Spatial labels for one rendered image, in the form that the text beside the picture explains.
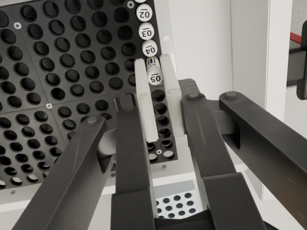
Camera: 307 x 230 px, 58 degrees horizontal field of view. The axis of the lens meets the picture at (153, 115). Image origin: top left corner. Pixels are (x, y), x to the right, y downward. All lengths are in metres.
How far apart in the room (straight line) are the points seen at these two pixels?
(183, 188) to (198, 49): 0.25
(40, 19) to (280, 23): 0.19
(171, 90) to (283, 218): 0.53
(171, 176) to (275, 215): 0.35
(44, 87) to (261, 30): 0.19
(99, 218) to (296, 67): 0.44
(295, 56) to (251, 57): 0.04
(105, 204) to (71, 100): 0.31
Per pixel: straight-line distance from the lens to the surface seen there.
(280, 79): 0.25
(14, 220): 0.46
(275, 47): 0.24
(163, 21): 0.29
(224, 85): 0.34
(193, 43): 0.32
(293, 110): 0.49
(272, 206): 0.62
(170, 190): 0.49
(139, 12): 0.23
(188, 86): 0.17
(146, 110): 0.15
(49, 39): 0.25
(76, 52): 0.25
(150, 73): 0.21
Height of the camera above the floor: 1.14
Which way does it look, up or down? 61 degrees down
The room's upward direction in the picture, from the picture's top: 173 degrees clockwise
